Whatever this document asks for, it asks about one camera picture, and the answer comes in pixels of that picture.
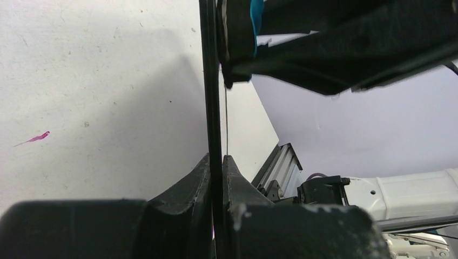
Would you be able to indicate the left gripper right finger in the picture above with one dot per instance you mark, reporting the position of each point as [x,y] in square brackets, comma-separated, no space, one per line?
[255,227]

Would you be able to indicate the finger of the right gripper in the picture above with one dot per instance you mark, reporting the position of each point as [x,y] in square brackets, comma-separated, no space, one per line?
[354,45]

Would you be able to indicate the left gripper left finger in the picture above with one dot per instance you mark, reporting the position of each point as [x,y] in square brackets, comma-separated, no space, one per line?
[175,224]

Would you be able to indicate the blue whiteboard eraser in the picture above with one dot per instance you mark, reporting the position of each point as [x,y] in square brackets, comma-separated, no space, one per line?
[238,25]

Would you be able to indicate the small whiteboard black frame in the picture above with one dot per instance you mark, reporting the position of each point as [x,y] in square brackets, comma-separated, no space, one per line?
[208,27]

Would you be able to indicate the aluminium right side rail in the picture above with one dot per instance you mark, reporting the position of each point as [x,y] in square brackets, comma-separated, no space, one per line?
[279,176]

